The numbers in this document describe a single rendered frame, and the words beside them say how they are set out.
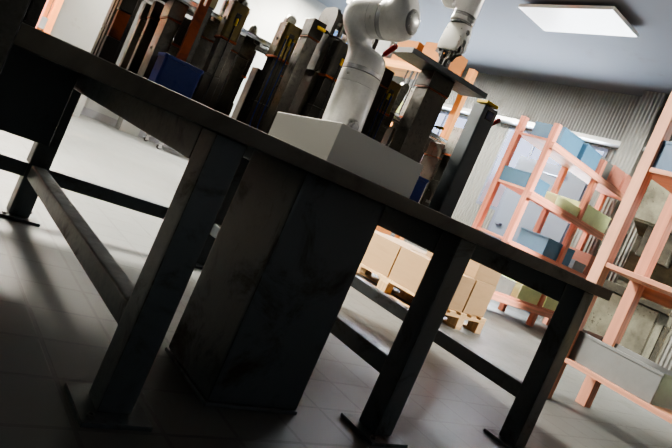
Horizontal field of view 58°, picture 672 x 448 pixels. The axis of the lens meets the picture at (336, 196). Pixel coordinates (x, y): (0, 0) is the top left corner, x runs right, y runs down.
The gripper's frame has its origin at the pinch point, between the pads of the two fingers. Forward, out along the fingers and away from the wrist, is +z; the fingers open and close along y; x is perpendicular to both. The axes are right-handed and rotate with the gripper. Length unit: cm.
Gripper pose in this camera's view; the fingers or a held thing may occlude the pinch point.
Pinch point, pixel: (443, 64)
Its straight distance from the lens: 219.6
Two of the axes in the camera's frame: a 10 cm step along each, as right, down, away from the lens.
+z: -4.0, 9.1, 0.3
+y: -5.9, -2.8, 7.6
